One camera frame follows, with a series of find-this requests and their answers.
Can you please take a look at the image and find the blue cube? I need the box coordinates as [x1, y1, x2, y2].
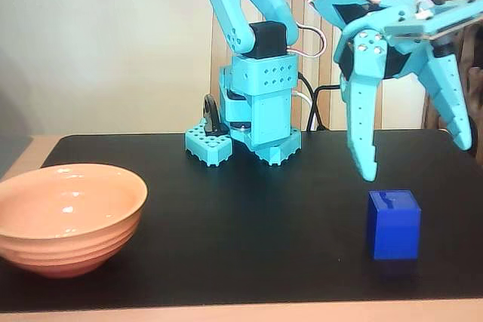
[366, 189, 422, 262]

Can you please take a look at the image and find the orange bowl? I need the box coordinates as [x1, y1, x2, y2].
[0, 163, 149, 280]

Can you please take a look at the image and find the black table mat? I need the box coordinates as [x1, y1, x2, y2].
[0, 128, 483, 314]

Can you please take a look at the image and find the black power cable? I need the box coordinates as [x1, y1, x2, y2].
[296, 71, 343, 133]

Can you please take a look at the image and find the cyan gripper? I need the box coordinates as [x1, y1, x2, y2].
[334, 5, 473, 182]

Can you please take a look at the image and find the white looped cable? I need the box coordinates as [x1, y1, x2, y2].
[286, 23, 328, 57]

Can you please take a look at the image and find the cyan wrist camera mount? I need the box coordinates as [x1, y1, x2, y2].
[383, 0, 483, 43]

